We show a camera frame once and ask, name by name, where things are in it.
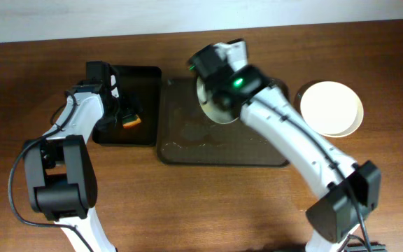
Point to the orange green scrub sponge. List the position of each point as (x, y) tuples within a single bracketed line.
[(130, 120)]

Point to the brown serving tray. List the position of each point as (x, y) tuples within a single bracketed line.
[(186, 136)]

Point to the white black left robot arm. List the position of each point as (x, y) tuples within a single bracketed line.
[(61, 181)]

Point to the white plate top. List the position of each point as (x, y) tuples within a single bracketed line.
[(330, 108)]

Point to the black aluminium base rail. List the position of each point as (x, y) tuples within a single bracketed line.
[(375, 247)]

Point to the black water tray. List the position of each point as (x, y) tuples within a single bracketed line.
[(145, 83)]

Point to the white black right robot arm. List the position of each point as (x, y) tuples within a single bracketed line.
[(347, 192)]

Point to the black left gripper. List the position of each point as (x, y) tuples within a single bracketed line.
[(118, 114)]

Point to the white plate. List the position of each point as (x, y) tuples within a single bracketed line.
[(330, 108), (221, 121)]

